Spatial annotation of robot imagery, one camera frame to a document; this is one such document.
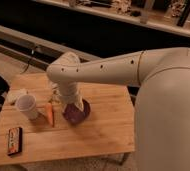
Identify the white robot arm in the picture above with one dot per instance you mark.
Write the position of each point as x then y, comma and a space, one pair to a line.
162, 106

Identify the purple bowl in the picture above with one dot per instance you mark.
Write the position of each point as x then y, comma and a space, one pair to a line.
74, 115

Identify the clear glass bottle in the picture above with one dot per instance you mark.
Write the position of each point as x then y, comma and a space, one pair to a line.
55, 92

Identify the orange carrot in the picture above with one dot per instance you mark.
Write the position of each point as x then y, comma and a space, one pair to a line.
50, 114

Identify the wooden table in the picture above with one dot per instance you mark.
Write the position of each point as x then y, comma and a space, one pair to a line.
109, 129

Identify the black orange small box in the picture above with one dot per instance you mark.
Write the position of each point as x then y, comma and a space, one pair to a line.
14, 141

